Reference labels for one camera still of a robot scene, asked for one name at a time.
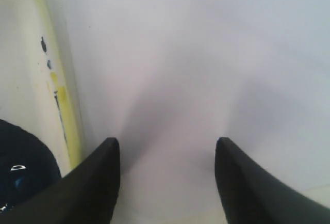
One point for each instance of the white paint tray with blue paint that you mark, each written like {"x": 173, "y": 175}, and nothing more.
{"x": 40, "y": 137}

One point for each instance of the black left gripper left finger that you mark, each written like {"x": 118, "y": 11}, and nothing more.
{"x": 88, "y": 194}

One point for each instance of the white paper sheet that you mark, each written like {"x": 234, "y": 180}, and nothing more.
{"x": 167, "y": 78}

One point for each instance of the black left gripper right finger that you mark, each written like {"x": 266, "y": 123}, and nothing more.
{"x": 249, "y": 194}

